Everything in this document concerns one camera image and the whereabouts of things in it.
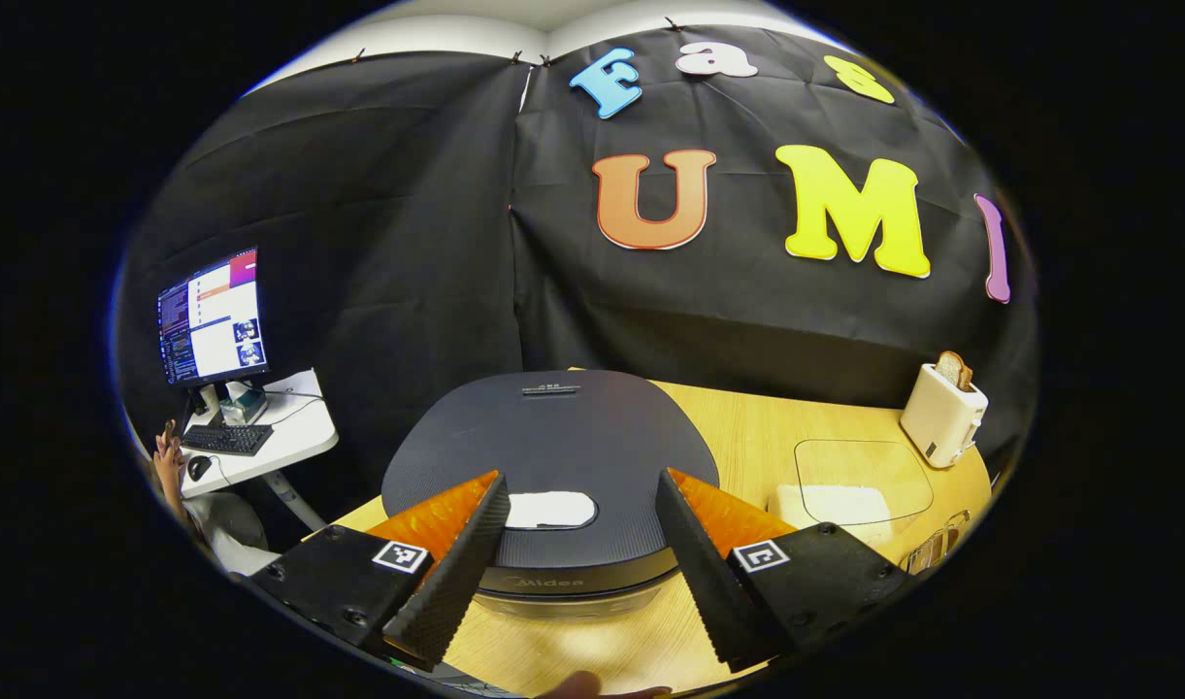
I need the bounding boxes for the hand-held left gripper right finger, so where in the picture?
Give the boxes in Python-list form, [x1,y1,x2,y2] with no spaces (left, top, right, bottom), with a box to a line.
[655,467,913,671]

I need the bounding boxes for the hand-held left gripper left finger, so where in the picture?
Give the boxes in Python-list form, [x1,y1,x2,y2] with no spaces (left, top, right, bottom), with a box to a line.
[250,470,511,671]

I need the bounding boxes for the clear plastic rice container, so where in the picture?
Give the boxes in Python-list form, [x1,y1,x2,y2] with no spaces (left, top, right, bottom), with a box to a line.
[767,439,935,545]

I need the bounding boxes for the black rice cooker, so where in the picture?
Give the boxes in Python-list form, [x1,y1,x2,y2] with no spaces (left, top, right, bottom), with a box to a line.
[380,369,721,622]

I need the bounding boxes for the wire chopstick holder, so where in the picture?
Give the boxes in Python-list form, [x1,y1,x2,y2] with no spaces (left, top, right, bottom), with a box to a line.
[898,510,971,574]

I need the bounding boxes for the white side desk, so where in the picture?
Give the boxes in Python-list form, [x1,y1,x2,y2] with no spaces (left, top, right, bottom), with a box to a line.
[180,369,341,530]

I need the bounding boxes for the black keyboard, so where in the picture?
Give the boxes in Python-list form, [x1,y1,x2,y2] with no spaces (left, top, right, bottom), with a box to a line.
[180,423,275,457]

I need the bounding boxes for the small teal box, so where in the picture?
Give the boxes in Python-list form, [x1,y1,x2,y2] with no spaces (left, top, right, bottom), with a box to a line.
[218,386,268,426]

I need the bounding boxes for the white toaster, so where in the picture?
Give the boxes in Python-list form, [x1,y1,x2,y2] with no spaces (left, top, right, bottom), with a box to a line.
[900,362,990,470]

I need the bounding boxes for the computer monitor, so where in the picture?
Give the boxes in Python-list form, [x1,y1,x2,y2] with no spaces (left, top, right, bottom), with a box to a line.
[155,247,271,418]

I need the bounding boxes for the black backdrop cloth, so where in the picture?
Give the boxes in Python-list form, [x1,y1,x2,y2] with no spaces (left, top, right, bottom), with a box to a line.
[116,24,1039,486]

